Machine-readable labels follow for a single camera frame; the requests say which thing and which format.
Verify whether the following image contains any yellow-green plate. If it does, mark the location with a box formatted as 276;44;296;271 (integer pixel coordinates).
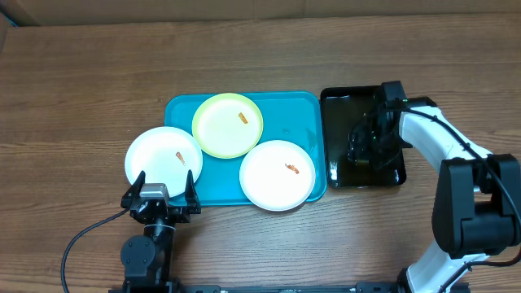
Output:
191;93;264;159

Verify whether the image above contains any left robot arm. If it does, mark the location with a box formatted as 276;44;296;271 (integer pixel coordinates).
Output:
120;171;201;292

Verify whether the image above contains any black water tray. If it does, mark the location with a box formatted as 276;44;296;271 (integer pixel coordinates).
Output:
320;85;406;189

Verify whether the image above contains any orange food scrap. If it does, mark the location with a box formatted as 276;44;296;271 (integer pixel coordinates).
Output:
285;164;300;174
238;112;248;124
176;151;186;166

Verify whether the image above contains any white plate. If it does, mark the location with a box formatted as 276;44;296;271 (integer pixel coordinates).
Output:
239;140;316;212
124;126;203;198

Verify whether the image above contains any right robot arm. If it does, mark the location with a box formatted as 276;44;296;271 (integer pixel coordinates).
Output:
348;97;520;292

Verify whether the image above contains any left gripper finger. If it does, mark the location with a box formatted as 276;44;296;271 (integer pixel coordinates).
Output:
185;169;201;214
120;171;146;208

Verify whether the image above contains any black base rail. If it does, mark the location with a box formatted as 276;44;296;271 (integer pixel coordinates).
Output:
108;281;471;293

